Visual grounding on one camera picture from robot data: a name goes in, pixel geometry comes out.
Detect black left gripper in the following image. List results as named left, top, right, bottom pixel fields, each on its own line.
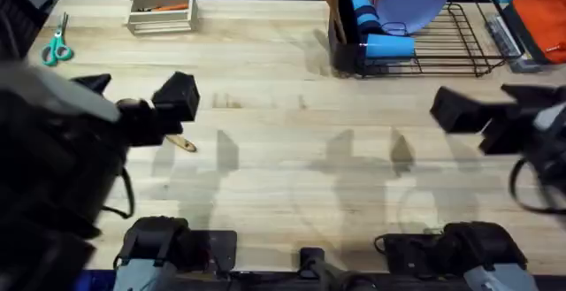
left=115, top=71, right=201, bottom=148

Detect wooden spoon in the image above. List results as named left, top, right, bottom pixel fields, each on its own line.
left=164, top=134, right=198, bottom=153

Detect grey flat box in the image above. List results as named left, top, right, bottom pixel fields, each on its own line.
left=485, top=14, right=543, bottom=74

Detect plain blue cup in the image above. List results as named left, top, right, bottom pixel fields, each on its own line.
left=363, top=33, right=417, bottom=59

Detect orange zip bag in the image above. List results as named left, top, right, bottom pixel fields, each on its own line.
left=503, top=0, right=566, bottom=65

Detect blue cup with dark band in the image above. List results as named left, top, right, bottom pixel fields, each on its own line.
left=346, top=0, right=386, bottom=36

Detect black wire dish rack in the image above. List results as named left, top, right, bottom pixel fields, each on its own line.
left=327, top=0, right=509, bottom=80

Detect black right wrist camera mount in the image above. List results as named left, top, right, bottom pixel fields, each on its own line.
left=501, top=83, right=566, bottom=107

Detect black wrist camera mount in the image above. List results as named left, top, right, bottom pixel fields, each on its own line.
left=71, top=73, right=112, bottom=96
left=501, top=83, right=566, bottom=107

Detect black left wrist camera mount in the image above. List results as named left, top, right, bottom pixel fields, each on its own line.
left=71, top=73, right=112, bottom=96

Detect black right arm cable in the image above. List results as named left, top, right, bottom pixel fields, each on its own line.
left=507, top=157, right=566, bottom=216

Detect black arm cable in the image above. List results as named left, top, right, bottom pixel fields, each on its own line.
left=100, top=165, right=136, bottom=220
left=507, top=157, right=566, bottom=216

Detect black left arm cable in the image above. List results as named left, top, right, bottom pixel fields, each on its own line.
left=100, top=165, right=136, bottom=220

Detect teal handled scissors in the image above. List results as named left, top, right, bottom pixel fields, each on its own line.
left=41, top=11, right=75, bottom=68

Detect black clamp block with cable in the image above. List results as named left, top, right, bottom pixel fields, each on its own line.
left=298, top=246, right=377, bottom=291

